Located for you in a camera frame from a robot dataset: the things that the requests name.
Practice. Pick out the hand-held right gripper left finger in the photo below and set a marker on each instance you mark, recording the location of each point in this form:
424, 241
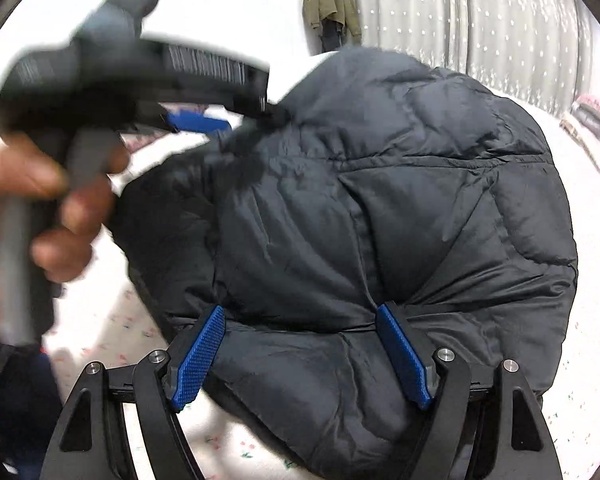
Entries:
195, 360

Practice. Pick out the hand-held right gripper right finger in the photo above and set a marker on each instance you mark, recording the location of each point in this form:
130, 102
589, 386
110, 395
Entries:
405, 360

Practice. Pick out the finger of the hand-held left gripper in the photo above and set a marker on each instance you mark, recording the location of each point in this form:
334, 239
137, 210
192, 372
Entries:
252, 106
195, 122

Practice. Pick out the black puffer jacket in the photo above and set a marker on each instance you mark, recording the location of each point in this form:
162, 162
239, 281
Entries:
380, 210

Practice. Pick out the person's left hand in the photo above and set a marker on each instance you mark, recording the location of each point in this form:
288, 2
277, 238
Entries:
10, 180

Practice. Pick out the dark hanging garment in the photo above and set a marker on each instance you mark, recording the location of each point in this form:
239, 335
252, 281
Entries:
331, 35

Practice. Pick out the olive hanging jacket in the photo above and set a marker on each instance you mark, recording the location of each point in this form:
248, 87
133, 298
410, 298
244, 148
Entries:
330, 0

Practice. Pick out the person's dark clothing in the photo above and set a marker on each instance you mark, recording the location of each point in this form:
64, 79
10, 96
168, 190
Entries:
15, 410

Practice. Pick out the grey star-patterned curtain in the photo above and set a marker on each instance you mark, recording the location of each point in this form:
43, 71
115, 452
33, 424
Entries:
480, 20

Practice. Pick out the beige folded blankets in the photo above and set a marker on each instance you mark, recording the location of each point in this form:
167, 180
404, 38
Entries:
585, 145

